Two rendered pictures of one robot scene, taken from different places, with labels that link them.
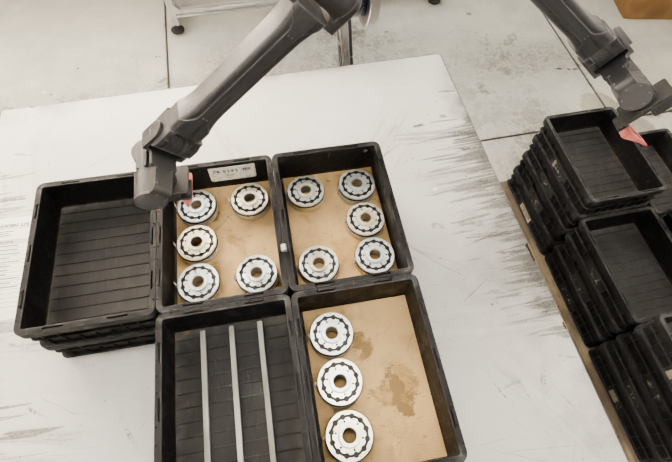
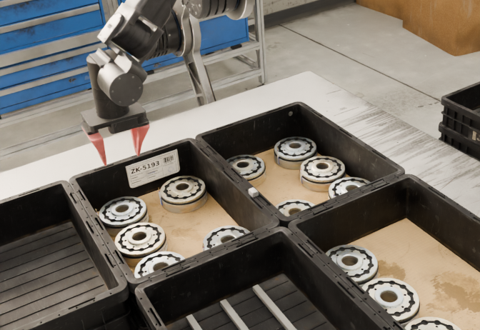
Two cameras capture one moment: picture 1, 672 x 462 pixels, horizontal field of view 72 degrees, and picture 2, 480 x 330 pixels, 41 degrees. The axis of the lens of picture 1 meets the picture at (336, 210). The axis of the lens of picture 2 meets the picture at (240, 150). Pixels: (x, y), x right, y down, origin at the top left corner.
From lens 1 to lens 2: 0.70 m
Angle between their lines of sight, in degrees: 30
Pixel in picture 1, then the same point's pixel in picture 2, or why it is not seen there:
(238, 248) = (191, 237)
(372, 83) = (254, 105)
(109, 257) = (28, 291)
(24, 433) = not seen: outside the picture
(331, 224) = (286, 189)
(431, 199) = not seen: hidden behind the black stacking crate
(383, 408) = (454, 315)
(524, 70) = not seen: hidden behind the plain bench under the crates
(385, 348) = (418, 265)
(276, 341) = (286, 299)
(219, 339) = (213, 320)
